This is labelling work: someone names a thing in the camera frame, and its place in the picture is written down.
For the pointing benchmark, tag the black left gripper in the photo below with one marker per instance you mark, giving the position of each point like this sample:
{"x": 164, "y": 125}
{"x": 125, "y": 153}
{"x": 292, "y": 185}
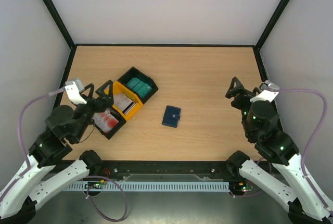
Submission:
{"x": 107, "y": 101}

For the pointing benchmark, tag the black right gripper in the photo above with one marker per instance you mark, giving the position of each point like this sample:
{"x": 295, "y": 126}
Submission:
{"x": 241, "y": 99}

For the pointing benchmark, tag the black bin with teal cards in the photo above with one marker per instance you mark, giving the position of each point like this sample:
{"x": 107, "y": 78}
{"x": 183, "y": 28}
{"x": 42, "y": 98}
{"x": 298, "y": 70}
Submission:
{"x": 135, "y": 73}

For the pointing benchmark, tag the blue leather card holder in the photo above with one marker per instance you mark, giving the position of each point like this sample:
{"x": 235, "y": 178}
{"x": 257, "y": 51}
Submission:
{"x": 171, "y": 116}

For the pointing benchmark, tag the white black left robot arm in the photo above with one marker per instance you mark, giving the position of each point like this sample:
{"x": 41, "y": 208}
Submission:
{"x": 26, "y": 192}

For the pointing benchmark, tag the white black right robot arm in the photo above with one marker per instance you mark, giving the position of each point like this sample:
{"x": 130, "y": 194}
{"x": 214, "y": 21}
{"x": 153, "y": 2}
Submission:
{"x": 301, "y": 197}

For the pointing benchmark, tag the white red card stack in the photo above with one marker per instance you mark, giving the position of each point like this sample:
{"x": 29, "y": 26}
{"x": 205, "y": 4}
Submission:
{"x": 123, "y": 103}

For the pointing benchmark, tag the red patterned card stack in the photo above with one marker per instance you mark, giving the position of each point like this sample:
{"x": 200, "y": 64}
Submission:
{"x": 105, "y": 121}

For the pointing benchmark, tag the black bin with red cards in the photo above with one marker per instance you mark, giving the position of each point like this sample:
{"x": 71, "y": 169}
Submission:
{"x": 121, "y": 123}

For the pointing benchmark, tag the teal card stack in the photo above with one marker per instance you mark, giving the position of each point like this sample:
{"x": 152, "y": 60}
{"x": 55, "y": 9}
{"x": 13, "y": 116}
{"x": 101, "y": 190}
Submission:
{"x": 139, "y": 86}

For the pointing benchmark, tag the yellow plastic bin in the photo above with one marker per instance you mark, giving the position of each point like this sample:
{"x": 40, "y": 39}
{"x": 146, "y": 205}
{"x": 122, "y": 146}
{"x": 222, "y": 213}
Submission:
{"x": 120, "y": 88}

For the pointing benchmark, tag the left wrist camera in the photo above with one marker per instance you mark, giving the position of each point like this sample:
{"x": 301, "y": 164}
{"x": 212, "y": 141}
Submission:
{"x": 73, "y": 89}

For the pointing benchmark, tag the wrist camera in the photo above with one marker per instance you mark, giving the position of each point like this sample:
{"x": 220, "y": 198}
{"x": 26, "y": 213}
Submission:
{"x": 268, "y": 91}
{"x": 73, "y": 89}

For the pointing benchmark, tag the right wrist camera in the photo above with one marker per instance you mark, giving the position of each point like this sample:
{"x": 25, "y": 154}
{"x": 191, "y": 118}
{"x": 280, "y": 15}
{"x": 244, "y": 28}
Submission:
{"x": 268, "y": 91}

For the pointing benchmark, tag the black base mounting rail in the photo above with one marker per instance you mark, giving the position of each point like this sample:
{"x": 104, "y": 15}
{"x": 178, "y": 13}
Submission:
{"x": 117, "y": 170}

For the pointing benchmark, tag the light blue slotted cable duct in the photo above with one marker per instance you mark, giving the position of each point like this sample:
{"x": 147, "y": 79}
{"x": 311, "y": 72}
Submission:
{"x": 135, "y": 186}

